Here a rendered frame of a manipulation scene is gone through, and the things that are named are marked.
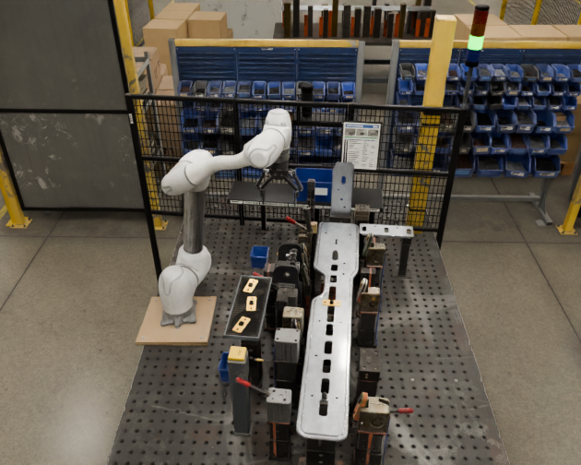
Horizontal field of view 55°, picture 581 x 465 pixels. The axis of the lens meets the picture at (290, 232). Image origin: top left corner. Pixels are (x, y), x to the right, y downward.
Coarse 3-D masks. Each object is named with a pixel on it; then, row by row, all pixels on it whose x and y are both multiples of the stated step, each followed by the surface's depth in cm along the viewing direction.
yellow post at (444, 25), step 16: (448, 16) 286; (448, 32) 283; (432, 48) 291; (448, 48) 288; (432, 64) 293; (448, 64) 292; (432, 80) 298; (432, 96) 303; (432, 128) 313; (416, 160) 327; (432, 160) 324; (416, 208) 344; (416, 224) 351
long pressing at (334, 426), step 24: (336, 264) 280; (336, 288) 265; (312, 312) 251; (336, 312) 252; (312, 336) 239; (336, 336) 239; (312, 360) 228; (336, 360) 228; (312, 384) 218; (336, 384) 218; (312, 408) 209; (336, 408) 209; (312, 432) 201; (336, 432) 201
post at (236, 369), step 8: (232, 360) 210; (248, 360) 216; (232, 368) 211; (240, 368) 210; (248, 368) 218; (232, 376) 213; (240, 376) 213; (232, 384) 217; (240, 384) 216; (232, 392) 220; (240, 392) 219; (248, 392) 226; (232, 400) 223; (240, 400) 222; (248, 400) 227; (232, 408) 226; (240, 408) 225; (248, 408) 228; (240, 416) 228; (248, 416) 230; (240, 424) 231; (248, 424) 231; (240, 432) 234; (248, 432) 233
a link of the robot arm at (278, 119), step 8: (272, 112) 216; (280, 112) 216; (272, 120) 215; (280, 120) 215; (288, 120) 217; (264, 128) 217; (272, 128) 214; (280, 128) 215; (288, 128) 217; (288, 136) 218; (288, 144) 221
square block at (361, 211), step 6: (360, 204) 315; (360, 210) 309; (366, 210) 310; (354, 216) 314; (360, 216) 311; (366, 216) 310; (354, 222) 319; (360, 222) 314; (366, 222) 313; (360, 234) 318; (360, 240) 324; (360, 246) 326; (360, 252) 328; (360, 258) 331
